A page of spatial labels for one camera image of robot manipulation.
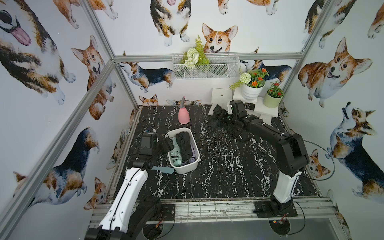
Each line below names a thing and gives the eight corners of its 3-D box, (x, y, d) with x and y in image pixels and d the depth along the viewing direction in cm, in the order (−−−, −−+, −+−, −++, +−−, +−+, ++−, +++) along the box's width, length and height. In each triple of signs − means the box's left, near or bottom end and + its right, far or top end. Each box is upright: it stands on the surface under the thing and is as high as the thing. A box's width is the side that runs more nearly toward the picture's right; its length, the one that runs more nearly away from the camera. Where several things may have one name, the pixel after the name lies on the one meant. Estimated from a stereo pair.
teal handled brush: (152, 170, 90) (151, 169, 88) (153, 165, 91) (152, 164, 90) (172, 174, 88) (172, 172, 87) (174, 169, 90) (173, 167, 88)
